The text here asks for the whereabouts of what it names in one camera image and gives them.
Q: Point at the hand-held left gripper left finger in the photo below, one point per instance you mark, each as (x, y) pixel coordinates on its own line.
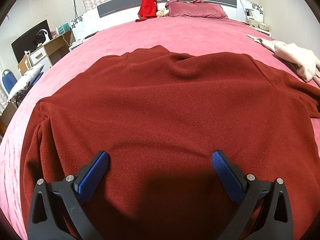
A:
(93, 175)

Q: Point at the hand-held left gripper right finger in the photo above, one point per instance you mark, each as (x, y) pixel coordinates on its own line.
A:
(225, 175)

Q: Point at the dark red knit sweater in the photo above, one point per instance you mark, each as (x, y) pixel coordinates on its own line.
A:
(160, 110)

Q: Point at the white cushion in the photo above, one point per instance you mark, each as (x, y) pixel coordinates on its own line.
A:
(27, 77)

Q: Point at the blue chair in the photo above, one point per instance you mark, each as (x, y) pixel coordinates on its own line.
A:
(8, 80)

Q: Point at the white drawer unit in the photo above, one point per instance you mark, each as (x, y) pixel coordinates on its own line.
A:
(38, 55)

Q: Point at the cream garment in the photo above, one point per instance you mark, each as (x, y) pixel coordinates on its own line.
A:
(300, 60)

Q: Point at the white desk device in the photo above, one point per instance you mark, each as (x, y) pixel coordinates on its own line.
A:
(45, 36)

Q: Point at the white floral nightstand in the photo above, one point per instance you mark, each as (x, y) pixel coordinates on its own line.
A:
(252, 7)
(82, 27)

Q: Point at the pink bed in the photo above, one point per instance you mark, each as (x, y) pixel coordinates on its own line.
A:
(175, 35)

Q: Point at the black television screen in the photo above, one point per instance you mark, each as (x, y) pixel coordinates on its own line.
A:
(23, 42)

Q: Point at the teal basket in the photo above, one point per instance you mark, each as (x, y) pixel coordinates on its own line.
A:
(64, 27)

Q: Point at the maroon pillow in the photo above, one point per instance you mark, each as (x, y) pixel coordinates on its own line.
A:
(195, 10)

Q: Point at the grey and white headboard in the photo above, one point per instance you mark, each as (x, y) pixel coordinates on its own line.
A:
(120, 6)

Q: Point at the beige plush toy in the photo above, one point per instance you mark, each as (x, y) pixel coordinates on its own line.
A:
(162, 13)

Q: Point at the bright red garment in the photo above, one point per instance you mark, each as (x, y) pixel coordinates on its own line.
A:
(147, 5)

